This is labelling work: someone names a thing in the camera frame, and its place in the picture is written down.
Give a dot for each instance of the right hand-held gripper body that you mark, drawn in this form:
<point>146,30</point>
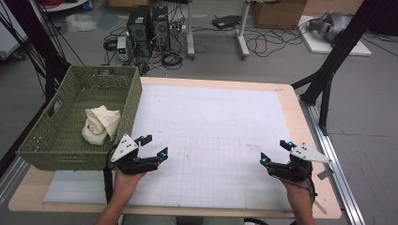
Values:
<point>294,172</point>

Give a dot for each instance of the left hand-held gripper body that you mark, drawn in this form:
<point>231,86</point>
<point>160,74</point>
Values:
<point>125,148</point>

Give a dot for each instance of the cream printed cloth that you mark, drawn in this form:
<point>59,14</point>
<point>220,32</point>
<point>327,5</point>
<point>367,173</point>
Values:
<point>100,125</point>

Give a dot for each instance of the green woven basket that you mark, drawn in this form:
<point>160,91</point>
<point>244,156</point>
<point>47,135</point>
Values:
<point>62,131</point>

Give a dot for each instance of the person's right hand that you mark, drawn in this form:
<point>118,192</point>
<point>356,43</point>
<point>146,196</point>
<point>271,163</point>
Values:
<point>298,192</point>

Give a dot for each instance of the person's left hand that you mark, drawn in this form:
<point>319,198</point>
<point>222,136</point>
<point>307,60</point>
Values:
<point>125,186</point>

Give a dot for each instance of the grey tape piece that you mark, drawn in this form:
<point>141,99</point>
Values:
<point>324,174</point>

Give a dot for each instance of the thin wooden stick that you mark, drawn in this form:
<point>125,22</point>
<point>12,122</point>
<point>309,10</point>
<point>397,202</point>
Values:
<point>321,208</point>

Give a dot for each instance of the white grid mat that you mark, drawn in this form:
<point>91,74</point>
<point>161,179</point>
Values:
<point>219,125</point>

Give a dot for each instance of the person's grey trousers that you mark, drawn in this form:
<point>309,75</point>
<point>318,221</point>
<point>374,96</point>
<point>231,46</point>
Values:
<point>150,220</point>

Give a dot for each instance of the grey power supply unit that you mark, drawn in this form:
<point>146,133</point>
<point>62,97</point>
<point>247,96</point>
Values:
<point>122,47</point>

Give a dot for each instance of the white floor board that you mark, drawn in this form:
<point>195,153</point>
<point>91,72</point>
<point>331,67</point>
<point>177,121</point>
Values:
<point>316,47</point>

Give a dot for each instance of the black metal stand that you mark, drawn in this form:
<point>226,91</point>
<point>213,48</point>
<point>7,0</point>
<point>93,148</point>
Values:
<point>37,40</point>
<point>341,47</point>

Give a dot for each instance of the black computer tower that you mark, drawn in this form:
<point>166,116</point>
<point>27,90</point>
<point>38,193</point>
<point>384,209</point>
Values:
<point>139,28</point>
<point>161,28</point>

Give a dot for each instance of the white desk leg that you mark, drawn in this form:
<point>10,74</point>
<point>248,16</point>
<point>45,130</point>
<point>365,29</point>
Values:
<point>241,34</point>
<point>190,31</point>

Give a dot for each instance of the blue-green sheet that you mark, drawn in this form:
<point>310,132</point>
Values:
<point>108,20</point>

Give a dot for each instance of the grey headset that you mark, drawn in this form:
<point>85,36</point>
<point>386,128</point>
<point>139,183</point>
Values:
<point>334,25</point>

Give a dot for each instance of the brown cardboard box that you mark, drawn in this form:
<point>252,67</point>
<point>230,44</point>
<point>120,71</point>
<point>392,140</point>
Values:
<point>278,15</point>

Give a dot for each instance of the clear plastic bag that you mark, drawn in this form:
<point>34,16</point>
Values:
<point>79,23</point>

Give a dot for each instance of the black flat device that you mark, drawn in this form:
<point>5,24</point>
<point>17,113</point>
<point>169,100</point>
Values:
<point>225,22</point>

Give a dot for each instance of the white round tabletop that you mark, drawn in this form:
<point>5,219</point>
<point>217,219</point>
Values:
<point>68,5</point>

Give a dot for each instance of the white cabinet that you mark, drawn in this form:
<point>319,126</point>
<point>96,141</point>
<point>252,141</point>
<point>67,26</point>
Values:
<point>9,40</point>

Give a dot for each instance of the aluminium rail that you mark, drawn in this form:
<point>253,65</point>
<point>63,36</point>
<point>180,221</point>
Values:
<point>12,178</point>
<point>331,156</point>

